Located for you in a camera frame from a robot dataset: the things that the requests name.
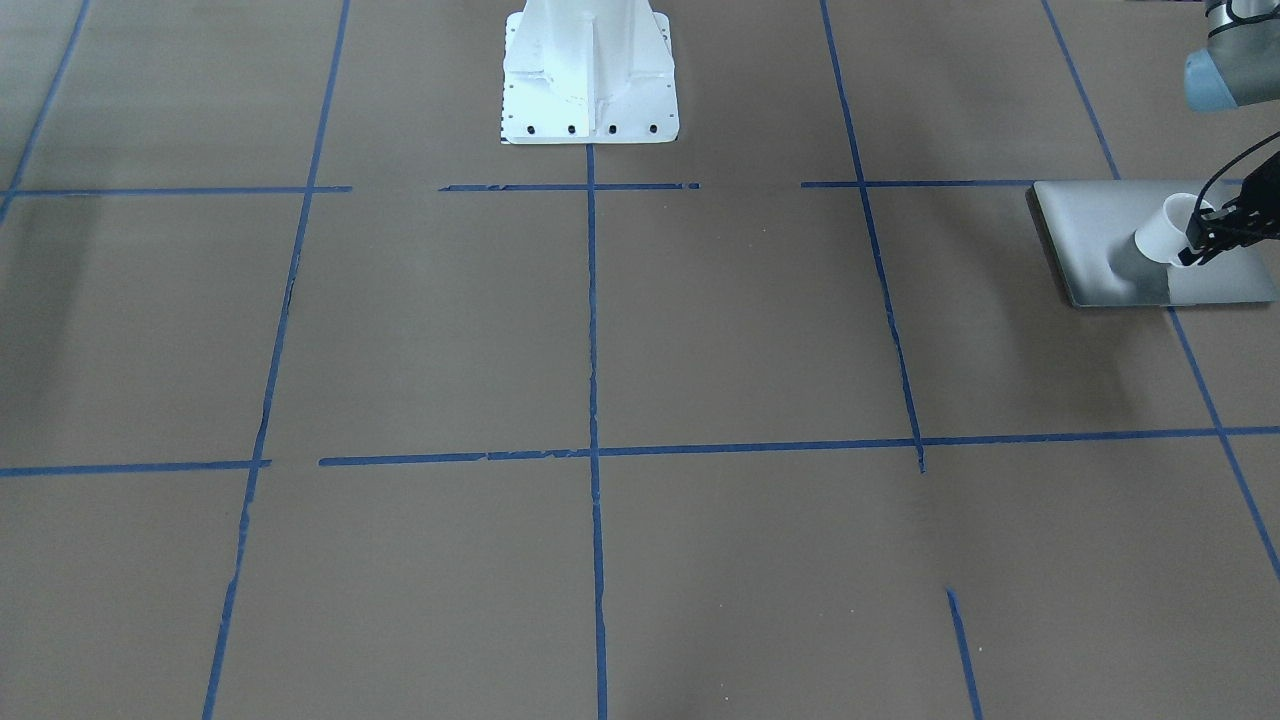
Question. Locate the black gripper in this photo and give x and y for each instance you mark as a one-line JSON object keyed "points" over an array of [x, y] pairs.
{"points": [[1238, 226]]}

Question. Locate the white ceramic mug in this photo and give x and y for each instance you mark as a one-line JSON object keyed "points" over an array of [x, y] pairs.
{"points": [[1163, 236]]}

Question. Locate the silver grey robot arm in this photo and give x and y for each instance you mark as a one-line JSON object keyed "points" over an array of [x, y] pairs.
{"points": [[1238, 67]]}

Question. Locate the silver closed laptop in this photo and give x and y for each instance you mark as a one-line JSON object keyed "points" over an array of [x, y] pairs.
{"points": [[1090, 225]]}

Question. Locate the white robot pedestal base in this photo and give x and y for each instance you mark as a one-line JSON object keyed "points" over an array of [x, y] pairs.
{"points": [[588, 72]]}

